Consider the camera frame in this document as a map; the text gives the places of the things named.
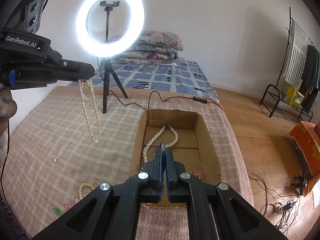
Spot blue checkered bed sheet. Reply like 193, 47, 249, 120
67, 57, 221, 103

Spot floor cables and plugs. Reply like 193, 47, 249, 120
247, 168, 311, 230

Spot black camera unit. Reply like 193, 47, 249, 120
15, 0, 48, 34

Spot brown cardboard box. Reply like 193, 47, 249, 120
130, 108, 222, 209

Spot cream bead bracelet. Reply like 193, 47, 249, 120
78, 182, 95, 201

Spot gloved left hand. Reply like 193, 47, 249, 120
0, 82, 18, 140

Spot long thin pearl necklace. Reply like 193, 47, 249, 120
78, 78, 102, 144

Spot red string green pendant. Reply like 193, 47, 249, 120
54, 196, 77, 217

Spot black tripod stand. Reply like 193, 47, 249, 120
101, 56, 130, 114

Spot dark hanging clothes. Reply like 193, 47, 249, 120
299, 45, 319, 113

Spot black clothes rack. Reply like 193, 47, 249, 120
259, 10, 314, 121

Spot black power cable with remote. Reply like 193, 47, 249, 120
96, 55, 225, 112

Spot black phone holder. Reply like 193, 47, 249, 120
99, 1, 120, 43

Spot striped white towel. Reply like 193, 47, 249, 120
283, 20, 310, 88

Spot folded floral quilt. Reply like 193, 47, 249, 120
113, 31, 183, 64

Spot white ring light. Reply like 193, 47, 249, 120
75, 0, 145, 57

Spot twisted pearl necklace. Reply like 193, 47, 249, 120
142, 125, 180, 164

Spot yellow box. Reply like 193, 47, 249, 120
285, 86, 304, 109

